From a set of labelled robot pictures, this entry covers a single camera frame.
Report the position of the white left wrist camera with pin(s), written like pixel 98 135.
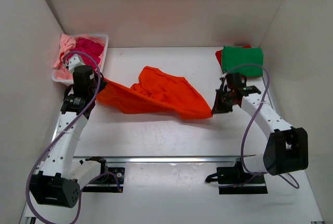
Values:
pixel 73 62

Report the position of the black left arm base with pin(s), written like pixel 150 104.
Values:
pixel 112 180

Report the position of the magenta t-shirt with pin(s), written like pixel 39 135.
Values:
pixel 90 47

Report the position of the folded red t-shirt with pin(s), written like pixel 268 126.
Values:
pixel 219 56

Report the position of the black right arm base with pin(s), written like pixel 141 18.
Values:
pixel 233 180

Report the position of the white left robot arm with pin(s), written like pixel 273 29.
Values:
pixel 53 184

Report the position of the light pink t-shirt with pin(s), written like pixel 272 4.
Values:
pixel 68 42

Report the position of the white plastic basket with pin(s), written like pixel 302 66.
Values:
pixel 88 60

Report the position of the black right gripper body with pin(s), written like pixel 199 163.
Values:
pixel 230 103

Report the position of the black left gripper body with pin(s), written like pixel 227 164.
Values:
pixel 96 84

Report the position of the orange t-shirt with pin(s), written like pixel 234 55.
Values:
pixel 156 92

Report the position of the folded green t-shirt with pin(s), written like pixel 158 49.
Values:
pixel 243 61

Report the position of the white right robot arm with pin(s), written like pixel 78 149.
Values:
pixel 286 148

